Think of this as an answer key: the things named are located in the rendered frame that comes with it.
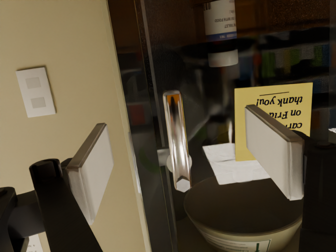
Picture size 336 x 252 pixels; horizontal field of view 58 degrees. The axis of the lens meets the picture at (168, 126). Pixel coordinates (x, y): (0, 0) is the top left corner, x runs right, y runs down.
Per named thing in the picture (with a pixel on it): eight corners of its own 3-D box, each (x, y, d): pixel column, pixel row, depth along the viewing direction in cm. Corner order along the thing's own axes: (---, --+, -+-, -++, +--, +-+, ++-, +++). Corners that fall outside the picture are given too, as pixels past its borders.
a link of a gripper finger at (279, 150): (288, 140, 13) (305, 138, 13) (243, 104, 20) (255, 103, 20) (288, 202, 14) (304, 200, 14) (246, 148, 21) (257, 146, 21)
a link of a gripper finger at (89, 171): (93, 225, 14) (77, 227, 14) (114, 164, 21) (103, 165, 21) (80, 165, 13) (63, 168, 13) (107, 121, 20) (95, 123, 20)
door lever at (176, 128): (155, 83, 29) (182, 80, 29) (168, 174, 32) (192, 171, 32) (155, 93, 24) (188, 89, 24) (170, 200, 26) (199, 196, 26)
